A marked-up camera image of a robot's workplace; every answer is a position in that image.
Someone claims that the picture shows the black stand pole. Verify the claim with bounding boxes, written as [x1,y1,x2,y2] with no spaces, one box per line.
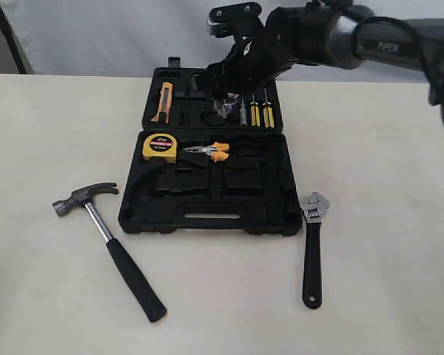
[0,5,28,75]

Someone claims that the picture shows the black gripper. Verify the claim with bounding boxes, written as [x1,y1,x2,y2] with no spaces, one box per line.
[190,20,292,100]

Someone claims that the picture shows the orange handled pliers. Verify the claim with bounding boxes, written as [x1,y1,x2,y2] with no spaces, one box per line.
[183,142,230,163]

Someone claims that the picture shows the clear voltage tester screwdriver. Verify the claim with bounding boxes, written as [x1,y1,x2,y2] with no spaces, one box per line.
[239,95,247,126]

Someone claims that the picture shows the left yellow handled screwdriver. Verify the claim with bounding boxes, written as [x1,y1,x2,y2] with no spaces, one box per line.
[249,94,260,126]

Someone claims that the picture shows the right yellow handled screwdriver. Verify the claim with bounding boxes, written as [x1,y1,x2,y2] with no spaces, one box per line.
[262,89,275,128]

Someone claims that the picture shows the black plastic tool case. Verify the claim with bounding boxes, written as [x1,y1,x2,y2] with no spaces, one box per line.
[118,57,302,236]

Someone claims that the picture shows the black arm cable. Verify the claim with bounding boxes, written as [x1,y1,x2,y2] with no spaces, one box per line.
[351,14,444,93]

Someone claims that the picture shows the yellow handled screwdriver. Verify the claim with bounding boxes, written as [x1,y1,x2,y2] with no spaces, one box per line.
[249,94,260,126]
[262,89,275,128]

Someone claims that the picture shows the claw hammer black grip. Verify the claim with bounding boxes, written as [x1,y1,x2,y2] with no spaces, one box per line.
[52,182,167,322]

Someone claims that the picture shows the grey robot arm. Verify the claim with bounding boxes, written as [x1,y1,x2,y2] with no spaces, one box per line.
[192,1,444,126]

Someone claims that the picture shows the electrical tape roll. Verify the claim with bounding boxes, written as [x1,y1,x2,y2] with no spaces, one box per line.
[213,97,235,119]

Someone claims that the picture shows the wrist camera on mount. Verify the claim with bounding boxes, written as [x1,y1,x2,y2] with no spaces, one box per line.
[207,1,262,38]

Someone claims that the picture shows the orange utility knife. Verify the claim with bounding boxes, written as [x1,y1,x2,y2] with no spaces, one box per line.
[150,81,173,124]

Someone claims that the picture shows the adjustable wrench black handle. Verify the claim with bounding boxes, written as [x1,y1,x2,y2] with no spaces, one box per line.
[301,192,330,309]

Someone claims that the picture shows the yellow tape measure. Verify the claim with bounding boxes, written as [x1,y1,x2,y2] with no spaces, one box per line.
[142,133,178,163]

